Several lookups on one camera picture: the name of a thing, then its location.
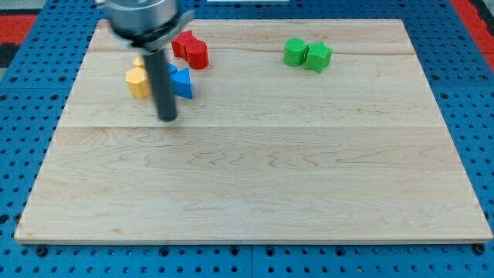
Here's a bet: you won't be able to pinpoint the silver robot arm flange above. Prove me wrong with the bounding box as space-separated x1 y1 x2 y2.
97 0 195 53

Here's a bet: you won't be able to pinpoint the green star block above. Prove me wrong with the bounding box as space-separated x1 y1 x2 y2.
305 42 333 73

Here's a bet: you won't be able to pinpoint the red star block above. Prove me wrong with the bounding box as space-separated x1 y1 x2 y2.
171 30 197 61

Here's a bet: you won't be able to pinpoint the light wooden board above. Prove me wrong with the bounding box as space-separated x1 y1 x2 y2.
15 19 492 245

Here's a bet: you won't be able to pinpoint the blue triangle block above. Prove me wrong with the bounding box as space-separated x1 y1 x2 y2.
171 68 194 100

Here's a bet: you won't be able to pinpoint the red cylinder block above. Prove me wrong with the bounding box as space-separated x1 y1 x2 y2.
185 40 209 70

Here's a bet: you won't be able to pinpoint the green cylinder block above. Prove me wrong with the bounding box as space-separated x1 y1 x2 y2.
283 37 306 67

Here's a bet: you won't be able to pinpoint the blue block behind rod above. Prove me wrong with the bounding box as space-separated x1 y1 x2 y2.
167 63 178 76

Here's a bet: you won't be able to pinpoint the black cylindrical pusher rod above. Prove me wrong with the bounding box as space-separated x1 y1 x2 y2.
144 49 178 122

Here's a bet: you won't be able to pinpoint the yellow hexagon block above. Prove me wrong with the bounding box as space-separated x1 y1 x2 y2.
125 67 151 99

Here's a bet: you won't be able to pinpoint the small yellow block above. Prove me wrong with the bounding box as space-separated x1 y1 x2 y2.
133 56 145 69

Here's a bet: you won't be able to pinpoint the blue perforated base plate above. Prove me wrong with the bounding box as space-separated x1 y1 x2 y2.
1 0 493 277

